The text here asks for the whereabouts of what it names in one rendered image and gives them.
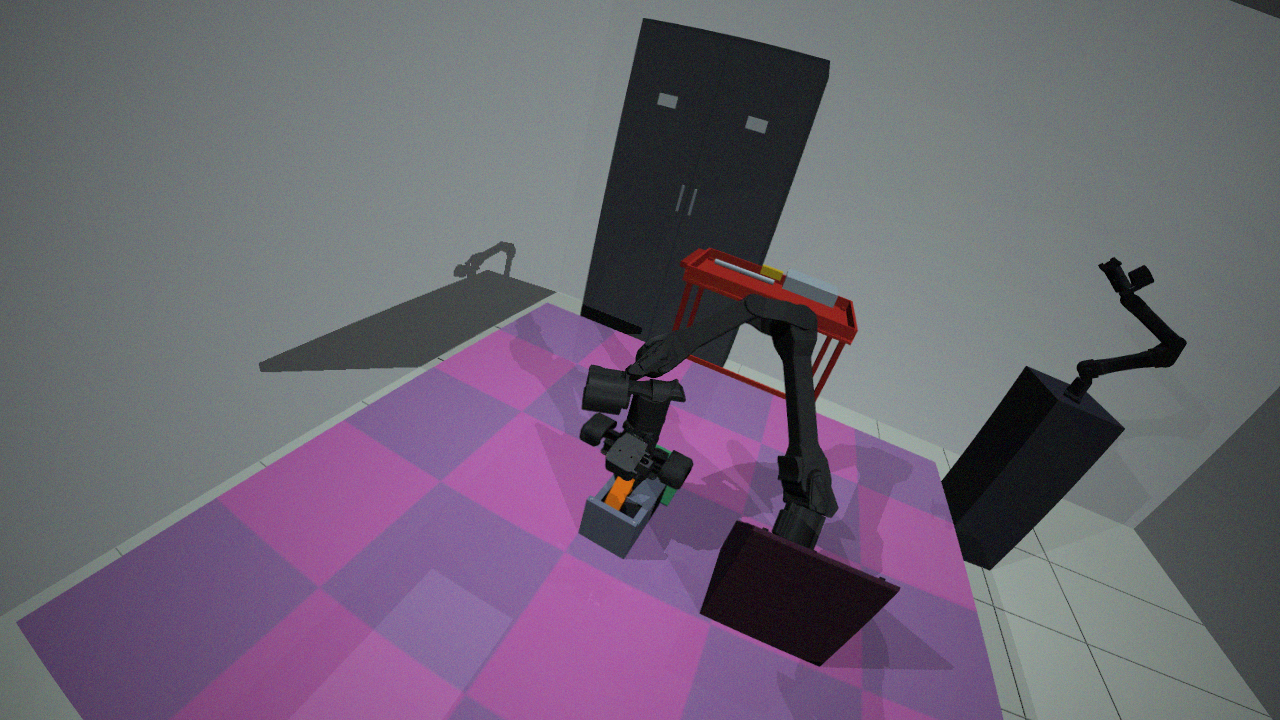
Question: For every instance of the orange l-shaped part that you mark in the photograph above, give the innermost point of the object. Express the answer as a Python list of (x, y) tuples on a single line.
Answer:
[(617, 496)]

